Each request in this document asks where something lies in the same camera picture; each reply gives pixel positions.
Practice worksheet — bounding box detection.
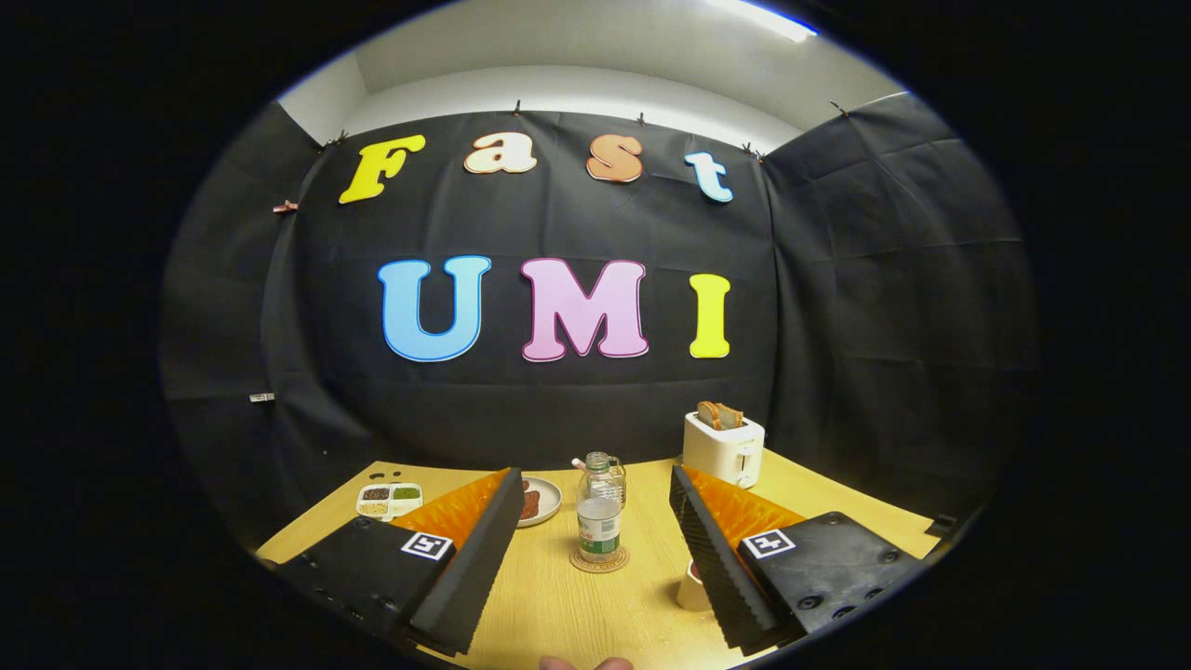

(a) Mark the white round plate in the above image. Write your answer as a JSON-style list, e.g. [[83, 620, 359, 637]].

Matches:
[[516, 476, 563, 529]]

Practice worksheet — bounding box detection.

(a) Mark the black backdrop cloth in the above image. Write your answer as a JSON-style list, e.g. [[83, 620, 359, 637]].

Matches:
[[158, 90, 1038, 550]]

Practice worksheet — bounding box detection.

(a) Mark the round wooden coaster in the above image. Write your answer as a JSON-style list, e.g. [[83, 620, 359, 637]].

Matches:
[[569, 544, 630, 574]]

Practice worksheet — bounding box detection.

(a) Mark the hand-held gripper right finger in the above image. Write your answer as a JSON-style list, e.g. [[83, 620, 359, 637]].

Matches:
[[668, 465, 931, 652]]

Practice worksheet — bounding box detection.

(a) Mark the beige cup with wooden handle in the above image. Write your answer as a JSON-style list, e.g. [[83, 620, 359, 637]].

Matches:
[[676, 559, 713, 612]]

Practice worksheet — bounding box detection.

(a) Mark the white divided dish with seeds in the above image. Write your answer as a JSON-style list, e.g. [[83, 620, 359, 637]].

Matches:
[[355, 482, 424, 522]]

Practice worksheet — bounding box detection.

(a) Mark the clear plastic juice bottle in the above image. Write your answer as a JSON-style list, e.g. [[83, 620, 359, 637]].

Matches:
[[575, 452, 624, 565]]

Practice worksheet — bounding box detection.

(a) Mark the wooden table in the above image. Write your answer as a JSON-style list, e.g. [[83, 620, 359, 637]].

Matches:
[[256, 449, 941, 670]]

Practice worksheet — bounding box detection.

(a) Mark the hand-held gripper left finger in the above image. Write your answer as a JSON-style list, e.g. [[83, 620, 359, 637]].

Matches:
[[279, 467, 527, 658]]

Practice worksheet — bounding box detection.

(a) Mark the white toaster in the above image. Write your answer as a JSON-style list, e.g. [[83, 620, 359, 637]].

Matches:
[[682, 410, 766, 489]]

